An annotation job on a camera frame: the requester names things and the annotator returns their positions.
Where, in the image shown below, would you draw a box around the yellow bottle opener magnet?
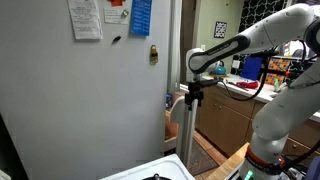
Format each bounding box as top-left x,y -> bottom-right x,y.
150,45 -> 158,64

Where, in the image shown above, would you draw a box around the black white framed picture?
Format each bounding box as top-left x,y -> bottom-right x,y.
214,21 -> 227,38

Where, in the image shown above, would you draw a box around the blue paper sheet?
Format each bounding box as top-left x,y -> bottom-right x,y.
131,0 -> 152,36

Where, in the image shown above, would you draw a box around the patterned floor rug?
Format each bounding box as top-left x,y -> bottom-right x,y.
188,140 -> 218,176

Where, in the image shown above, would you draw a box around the colourful patterned box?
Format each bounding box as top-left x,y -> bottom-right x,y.
265,58 -> 290,85

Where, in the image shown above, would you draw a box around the white stove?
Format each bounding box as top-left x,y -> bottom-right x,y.
100,154 -> 195,180

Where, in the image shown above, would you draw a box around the black oval magnet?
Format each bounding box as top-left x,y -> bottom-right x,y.
112,35 -> 122,44

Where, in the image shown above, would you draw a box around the red cloth on counter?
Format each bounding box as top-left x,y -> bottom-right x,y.
236,81 -> 259,89

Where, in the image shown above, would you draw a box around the blue box on counter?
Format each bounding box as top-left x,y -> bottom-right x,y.
241,56 -> 263,80

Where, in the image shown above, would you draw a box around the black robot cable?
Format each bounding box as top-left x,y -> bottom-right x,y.
218,39 -> 308,102

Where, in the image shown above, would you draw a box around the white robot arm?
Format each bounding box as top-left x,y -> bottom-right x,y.
185,3 -> 320,180

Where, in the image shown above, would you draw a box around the teal kettle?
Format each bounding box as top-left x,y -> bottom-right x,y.
212,61 -> 226,75

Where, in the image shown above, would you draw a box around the wooden kitchen cabinets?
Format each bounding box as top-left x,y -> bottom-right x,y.
196,86 -> 320,158

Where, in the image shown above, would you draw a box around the white printed paper sheet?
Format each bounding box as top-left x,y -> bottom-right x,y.
67,0 -> 103,40

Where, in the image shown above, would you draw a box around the white note with clip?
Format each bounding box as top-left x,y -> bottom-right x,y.
104,0 -> 130,25

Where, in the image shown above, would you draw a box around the white bottom fridge door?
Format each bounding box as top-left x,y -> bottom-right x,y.
170,90 -> 198,167

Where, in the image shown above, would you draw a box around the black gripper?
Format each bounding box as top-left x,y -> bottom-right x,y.
185,82 -> 204,107

